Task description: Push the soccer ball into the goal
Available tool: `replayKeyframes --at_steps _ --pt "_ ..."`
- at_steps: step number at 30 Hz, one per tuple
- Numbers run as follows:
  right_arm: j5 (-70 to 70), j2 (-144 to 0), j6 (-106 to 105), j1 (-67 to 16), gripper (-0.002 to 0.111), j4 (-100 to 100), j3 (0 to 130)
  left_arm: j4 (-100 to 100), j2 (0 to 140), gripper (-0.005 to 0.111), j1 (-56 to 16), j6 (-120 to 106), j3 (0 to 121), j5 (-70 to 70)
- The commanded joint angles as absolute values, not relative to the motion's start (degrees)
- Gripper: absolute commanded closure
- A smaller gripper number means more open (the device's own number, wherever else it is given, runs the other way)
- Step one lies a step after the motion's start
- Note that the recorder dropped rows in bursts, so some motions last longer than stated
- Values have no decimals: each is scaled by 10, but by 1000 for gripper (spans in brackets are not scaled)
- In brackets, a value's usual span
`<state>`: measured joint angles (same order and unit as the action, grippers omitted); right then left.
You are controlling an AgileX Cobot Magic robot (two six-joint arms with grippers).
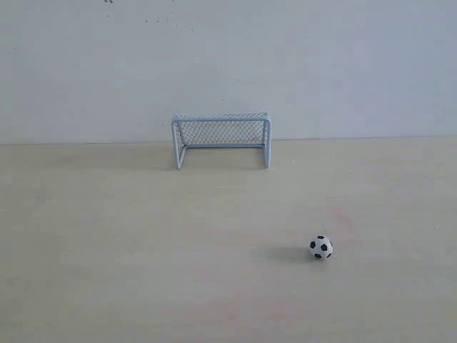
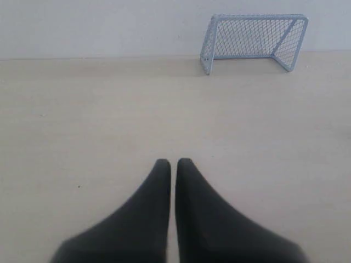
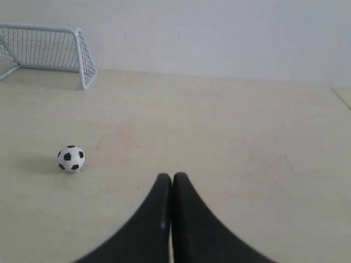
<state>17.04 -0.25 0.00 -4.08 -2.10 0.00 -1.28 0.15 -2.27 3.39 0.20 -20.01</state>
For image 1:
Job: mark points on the black and white soccer ball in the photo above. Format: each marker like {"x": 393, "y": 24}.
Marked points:
{"x": 321, "y": 247}

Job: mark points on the small white soccer goal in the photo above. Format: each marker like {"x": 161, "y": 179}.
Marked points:
{"x": 231, "y": 131}

